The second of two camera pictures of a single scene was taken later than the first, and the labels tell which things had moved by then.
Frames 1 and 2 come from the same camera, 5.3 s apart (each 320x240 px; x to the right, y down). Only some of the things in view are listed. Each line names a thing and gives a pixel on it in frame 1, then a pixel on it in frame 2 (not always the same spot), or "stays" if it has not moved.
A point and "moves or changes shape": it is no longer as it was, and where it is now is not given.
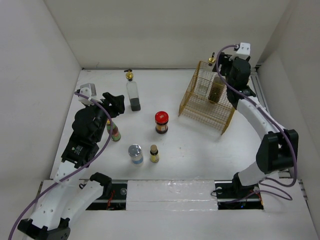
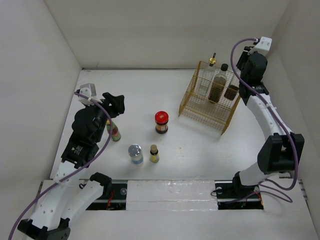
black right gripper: (224, 59) → (245, 55)
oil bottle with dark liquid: (132, 91) moves or changes shape
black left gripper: (116, 107) stays
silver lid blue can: (135, 151) stays
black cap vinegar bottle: (216, 91) stays
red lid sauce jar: (161, 118) stays
